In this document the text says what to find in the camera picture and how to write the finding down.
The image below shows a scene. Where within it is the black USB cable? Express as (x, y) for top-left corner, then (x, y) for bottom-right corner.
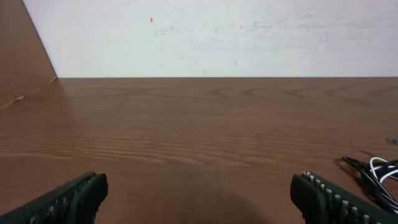
(341, 156), (398, 215)

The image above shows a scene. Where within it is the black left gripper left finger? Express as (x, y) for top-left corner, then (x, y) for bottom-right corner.
(1, 171), (108, 224)

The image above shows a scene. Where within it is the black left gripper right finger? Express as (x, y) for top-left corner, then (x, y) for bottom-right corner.
(290, 171), (397, 224)

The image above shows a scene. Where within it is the white USB cable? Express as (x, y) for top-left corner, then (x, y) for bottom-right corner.
(369, 157), (398, 184)

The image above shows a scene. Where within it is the cardboard panel at left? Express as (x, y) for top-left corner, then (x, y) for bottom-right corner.
(1, 0), (57, 109)

